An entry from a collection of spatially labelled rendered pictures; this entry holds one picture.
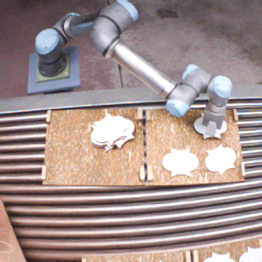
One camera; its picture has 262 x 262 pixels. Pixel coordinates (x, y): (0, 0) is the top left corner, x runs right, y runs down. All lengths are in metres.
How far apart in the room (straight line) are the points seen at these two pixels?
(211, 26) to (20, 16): 1.80
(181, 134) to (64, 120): 0.50
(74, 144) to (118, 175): 0.23
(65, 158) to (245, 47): 2.20
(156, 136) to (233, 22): 2.17
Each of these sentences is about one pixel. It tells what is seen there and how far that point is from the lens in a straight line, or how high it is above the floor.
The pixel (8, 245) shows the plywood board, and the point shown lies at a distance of 1.43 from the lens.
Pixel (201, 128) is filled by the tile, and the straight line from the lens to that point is 1.67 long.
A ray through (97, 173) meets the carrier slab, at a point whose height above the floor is 0.94.
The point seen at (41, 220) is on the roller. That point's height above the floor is 0.92.
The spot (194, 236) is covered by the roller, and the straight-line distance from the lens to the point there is 1.52.
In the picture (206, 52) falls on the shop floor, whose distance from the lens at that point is 3.25.
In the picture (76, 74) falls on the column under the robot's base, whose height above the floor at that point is 0.87.
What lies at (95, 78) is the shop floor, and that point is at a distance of 3.01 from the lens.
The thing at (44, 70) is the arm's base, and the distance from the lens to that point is 1.92.
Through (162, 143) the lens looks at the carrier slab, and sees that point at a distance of 1.63.
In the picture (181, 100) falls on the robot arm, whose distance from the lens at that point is 1.39.
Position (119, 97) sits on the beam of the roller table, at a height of 0.92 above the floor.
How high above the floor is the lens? 2.37
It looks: 60 degrees down
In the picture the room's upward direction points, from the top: straight up
